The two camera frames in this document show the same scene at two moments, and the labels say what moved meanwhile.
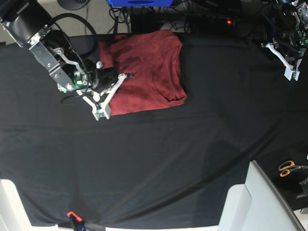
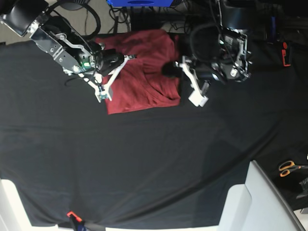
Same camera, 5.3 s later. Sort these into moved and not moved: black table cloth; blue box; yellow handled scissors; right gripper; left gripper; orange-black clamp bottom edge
Moved: left gripper; right gripper
Not moved: blue box; yellow handled scissors; orange-black clamp bottom edge; black table cloth
